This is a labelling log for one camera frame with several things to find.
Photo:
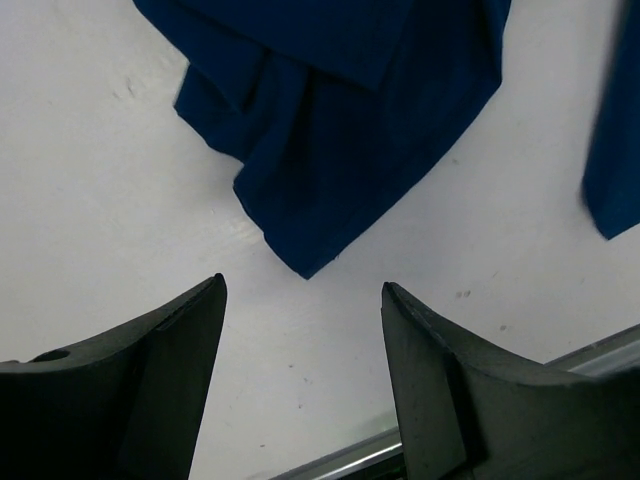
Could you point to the aluminium frame rail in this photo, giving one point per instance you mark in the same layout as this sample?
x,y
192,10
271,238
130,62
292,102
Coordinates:
x,y
382,454

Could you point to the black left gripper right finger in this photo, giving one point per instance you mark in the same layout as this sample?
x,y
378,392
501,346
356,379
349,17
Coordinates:
x,y
469,409

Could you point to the dark blue t shirt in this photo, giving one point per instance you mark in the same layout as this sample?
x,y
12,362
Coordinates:
x,y
335,109

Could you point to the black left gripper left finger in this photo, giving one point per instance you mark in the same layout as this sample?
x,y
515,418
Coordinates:
x,y
124,404

